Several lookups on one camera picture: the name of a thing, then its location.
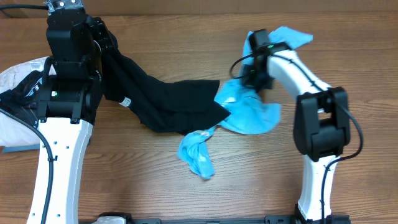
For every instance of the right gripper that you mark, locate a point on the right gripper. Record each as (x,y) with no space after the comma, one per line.
(247,81)

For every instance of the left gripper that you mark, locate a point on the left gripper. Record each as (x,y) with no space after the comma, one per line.
(99,33)

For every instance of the light blue shirt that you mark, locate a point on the light blue shirt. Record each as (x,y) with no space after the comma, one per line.
(248,115)

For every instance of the black shirt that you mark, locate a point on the black shirt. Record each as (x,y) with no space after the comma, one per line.
(179,107)

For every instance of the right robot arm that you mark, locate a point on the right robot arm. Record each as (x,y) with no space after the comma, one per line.
(321,125)

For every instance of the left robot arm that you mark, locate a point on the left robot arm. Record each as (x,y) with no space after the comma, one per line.
(67,102)

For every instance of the black patterned shorts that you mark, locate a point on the black patterned shorts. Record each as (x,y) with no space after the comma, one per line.
(21,101)

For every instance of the blue denim garment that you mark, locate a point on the blue denim garment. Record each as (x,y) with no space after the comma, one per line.
(21,148)

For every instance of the beige folded garment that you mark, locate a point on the beige folded garment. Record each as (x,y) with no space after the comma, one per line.
(14,133)

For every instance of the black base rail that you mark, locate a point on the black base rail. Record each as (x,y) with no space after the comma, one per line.
(211,221)

